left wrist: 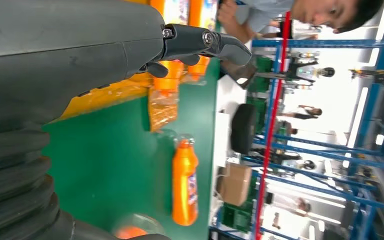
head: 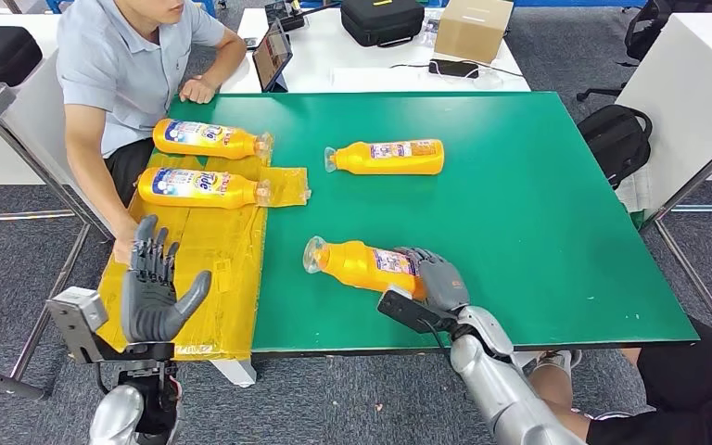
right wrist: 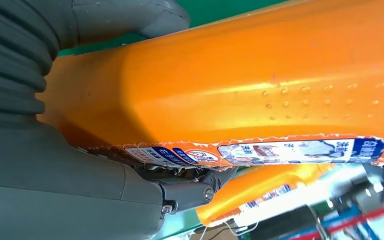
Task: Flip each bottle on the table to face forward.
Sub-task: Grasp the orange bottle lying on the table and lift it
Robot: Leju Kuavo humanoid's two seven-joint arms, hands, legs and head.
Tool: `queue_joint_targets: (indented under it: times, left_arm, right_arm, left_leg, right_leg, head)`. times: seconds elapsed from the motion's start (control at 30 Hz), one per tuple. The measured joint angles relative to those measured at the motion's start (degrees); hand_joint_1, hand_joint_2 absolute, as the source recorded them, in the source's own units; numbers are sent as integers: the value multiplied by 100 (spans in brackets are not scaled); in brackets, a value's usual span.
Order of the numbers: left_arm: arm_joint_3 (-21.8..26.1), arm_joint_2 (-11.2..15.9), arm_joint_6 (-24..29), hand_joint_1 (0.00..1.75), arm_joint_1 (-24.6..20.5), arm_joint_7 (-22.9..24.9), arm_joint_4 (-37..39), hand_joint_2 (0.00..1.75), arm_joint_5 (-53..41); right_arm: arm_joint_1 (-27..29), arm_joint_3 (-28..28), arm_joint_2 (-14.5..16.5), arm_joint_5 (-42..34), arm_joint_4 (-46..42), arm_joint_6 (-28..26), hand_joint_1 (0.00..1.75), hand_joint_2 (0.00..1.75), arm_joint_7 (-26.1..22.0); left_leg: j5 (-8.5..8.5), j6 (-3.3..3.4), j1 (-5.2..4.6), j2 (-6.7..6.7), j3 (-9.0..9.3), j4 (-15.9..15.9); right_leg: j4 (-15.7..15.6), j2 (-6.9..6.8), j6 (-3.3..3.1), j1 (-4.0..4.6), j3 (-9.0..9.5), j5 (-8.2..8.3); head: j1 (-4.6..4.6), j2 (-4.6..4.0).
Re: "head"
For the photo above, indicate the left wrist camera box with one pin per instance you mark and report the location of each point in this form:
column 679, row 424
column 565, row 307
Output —
column 79, row 316

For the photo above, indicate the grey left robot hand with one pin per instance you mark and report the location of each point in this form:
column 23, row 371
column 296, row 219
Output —
column 147, row 307

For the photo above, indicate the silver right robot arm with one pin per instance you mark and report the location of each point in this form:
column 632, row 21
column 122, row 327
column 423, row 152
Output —
column 503, row 393

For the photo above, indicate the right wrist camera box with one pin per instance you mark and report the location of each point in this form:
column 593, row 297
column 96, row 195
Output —
column 405, row 310

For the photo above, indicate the stack of papers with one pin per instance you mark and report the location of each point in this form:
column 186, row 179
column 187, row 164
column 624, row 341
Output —
column 633, row 193

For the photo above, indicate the black backpack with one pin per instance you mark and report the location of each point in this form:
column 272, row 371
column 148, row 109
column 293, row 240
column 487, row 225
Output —
column 617, row 141

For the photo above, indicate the brown cardboard box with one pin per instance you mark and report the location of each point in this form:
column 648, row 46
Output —
column 471, row 31

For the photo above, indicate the person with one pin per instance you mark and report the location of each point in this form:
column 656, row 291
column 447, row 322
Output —
column 116, row 67
column 687, row 393

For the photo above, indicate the yellow taped cardboard board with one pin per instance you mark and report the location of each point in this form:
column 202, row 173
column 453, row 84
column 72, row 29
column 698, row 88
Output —
column 233, row 264

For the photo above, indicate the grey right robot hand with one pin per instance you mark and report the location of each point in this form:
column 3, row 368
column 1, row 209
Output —
column 445, row 285

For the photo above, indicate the black tablet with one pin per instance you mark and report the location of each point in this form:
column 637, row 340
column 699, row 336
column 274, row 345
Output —
column 271, row 54

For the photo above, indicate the white desk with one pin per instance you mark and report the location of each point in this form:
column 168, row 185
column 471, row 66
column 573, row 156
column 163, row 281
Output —
column 681, row 98
column 331, row 64
column 30, row 123

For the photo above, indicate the black phone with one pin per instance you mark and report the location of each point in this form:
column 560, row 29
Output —
column 453, row 68

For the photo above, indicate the black office chair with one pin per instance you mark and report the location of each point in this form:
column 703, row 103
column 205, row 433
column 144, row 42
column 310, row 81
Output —
column 641, row 31

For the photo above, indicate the black desktop device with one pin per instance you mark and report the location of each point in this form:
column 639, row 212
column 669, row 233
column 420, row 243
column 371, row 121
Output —
column 285, row 12

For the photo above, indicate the orange detergent bottle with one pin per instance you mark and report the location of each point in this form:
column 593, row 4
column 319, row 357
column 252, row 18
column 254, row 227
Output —
column 202, row 189
column 350, row 267
column 356, row 160
column 208, row 140

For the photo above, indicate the white table foot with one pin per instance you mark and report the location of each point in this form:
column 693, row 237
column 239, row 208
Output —
column 233, row 375

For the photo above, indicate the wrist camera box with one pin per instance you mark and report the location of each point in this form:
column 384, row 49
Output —
column 79, row 316
column 405, row 310

